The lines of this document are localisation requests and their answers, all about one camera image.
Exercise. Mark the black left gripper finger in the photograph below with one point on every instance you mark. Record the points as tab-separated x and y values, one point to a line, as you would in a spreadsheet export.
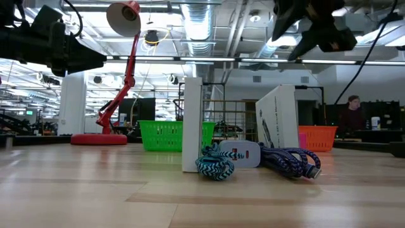
82	58

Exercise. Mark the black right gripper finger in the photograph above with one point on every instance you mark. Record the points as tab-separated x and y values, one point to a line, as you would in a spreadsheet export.
308	42
284	23

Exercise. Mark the large white printed box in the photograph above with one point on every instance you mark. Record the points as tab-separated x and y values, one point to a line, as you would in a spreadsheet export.
281	117

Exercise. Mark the white charger block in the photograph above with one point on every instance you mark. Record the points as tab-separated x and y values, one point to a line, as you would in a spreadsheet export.
251	158

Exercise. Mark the narrow white box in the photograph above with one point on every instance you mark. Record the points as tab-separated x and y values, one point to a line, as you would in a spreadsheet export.
192	126

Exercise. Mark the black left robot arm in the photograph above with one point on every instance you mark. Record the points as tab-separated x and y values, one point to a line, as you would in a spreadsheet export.
8	12

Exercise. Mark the red desk lamp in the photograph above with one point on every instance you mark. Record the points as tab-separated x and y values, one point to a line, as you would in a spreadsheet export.
129	79

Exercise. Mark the black cabinet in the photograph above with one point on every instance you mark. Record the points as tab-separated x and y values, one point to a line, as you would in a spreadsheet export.
139	111

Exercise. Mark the long linear light fixture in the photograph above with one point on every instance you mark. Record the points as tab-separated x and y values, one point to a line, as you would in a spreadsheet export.
205	59

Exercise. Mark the person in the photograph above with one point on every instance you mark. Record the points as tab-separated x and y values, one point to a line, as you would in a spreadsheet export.
352	120

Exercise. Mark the orange plastic basket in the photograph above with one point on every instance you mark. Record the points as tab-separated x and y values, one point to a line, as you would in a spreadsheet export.
319	137

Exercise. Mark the small pink block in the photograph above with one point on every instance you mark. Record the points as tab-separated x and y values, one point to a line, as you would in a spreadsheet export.
302	141

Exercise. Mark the white wipes canister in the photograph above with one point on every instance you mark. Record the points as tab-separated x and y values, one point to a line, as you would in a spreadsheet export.
376	123

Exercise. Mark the green plastic basket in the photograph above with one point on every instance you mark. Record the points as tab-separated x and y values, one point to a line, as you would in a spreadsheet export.
158	136

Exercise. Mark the blue pen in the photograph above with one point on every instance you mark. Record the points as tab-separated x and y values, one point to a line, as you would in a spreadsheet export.
284	161

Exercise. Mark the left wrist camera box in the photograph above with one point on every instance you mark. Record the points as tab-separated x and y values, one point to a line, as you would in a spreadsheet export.
44	19

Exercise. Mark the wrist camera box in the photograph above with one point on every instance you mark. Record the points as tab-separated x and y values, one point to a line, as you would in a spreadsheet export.
44	19
338	41

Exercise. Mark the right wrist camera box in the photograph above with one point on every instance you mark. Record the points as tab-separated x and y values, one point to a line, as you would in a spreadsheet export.
338	41

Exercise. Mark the black round hanging camera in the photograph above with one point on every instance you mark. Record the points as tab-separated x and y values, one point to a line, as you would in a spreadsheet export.
152	37

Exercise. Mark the silver ventilation duct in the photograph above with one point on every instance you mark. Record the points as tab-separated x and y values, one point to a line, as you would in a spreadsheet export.
197	31

